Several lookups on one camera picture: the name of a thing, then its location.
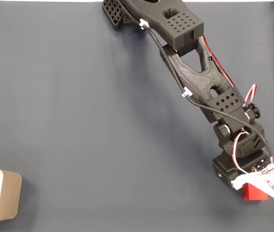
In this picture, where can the red cube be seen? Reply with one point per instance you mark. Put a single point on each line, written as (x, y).
(255, 194)

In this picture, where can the tan box with white rim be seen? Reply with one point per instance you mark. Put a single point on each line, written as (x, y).
(10, 195)

